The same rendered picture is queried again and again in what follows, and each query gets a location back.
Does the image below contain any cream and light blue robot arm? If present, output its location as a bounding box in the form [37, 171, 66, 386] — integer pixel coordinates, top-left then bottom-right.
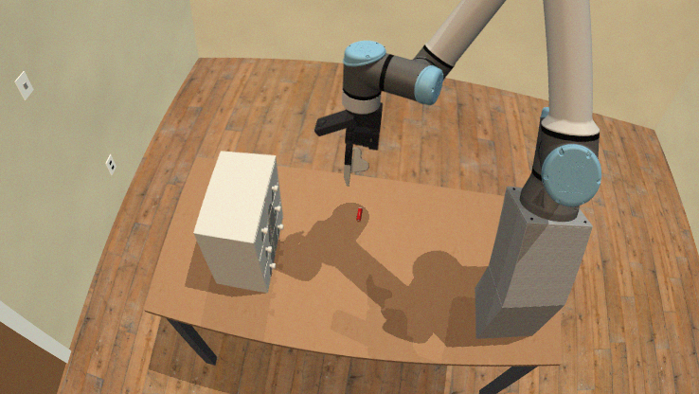
[314, 0, 601, 222]

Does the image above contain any white chest of drawers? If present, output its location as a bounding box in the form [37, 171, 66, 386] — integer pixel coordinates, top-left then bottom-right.
[193, 152, 278, 293]

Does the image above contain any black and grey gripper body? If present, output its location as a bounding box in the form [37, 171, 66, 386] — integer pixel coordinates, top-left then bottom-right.
[345, 102, 383, 151]

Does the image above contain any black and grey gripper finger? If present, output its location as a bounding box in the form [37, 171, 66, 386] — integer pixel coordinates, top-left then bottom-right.
[344, 136, 369, 187]

